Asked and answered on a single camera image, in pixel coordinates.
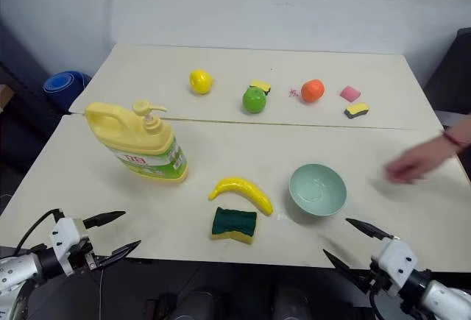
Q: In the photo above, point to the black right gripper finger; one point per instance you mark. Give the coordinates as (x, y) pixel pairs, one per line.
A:
(342, 266)
(368, 229)

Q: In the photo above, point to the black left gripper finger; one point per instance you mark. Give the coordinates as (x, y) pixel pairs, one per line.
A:
(105, 218)
(119, 252)

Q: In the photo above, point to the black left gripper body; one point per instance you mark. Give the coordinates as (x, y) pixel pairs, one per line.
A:
(82, 257)

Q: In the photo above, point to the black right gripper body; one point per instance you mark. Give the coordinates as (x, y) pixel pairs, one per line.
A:
(371, 279)

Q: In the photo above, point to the yellow detergent bottle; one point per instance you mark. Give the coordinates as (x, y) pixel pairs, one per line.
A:
(141, 139)

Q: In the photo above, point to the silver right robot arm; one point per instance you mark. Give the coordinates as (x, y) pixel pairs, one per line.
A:
(438, 294)

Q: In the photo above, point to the person's bare forearm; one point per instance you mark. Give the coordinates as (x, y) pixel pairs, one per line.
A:
(461, 130)

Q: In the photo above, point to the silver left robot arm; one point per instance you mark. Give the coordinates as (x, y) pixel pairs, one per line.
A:
(22, 266)

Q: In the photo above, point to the light green bowl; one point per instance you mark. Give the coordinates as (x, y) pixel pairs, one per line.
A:
(318, 195)

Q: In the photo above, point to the person's bare hand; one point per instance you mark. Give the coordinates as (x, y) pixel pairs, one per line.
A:
(419, 162)

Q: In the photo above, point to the dark rounded shape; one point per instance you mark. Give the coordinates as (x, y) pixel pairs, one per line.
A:
(197, 305)

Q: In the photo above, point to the large green and yellow sponge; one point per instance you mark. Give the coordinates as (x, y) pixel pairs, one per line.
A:
(234, 224)

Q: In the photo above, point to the small yellow and black sponge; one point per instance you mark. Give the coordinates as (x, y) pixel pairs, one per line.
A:
(357, 109)
(262, 85)

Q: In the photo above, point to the yellow toy banana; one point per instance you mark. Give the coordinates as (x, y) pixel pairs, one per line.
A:
(243, 189)

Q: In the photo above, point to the pink sponge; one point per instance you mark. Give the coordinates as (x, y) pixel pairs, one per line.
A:
(349, 93)

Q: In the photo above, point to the blue rolled mat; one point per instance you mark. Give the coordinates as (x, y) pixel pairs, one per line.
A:
(65, 86)

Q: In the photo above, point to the orange toy orange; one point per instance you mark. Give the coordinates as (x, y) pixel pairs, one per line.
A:
(312, 91)

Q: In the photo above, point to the small pink crumbs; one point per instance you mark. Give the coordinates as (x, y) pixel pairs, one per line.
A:
(293, 93)

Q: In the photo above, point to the yellow toy lemon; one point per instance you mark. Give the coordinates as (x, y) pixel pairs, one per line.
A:
(200, 81)

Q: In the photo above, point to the green toy apple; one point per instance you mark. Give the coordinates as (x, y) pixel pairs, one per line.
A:
(254, 101)

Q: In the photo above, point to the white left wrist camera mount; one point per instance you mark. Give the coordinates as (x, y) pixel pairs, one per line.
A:
(68, 237)

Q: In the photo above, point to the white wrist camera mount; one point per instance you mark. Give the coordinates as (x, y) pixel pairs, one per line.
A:
(395, 265)
(68, 237)

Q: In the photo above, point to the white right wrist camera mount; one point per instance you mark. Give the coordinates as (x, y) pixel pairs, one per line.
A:
(395, 265)

